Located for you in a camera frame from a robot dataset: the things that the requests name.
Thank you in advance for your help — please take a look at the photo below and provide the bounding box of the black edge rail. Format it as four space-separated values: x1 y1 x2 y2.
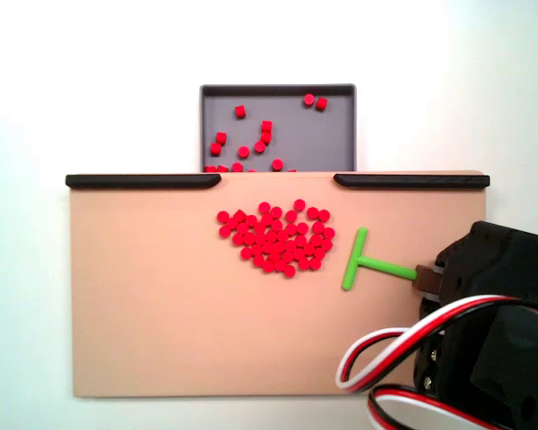
65 174 222 190
333 173 491 189

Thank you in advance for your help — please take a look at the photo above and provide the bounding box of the beige wooden board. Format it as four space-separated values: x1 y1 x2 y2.
69 169 488 399

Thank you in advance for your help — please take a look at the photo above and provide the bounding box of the red white black servo cable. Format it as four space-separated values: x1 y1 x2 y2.
367 385 461 430
334 294 538 394

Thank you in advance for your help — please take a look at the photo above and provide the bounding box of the green T-shaped pusher tool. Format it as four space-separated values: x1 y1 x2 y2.
340 226 441 291

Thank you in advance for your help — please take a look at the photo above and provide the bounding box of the grey plastic tray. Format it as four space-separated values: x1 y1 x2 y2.
199 82 358 173

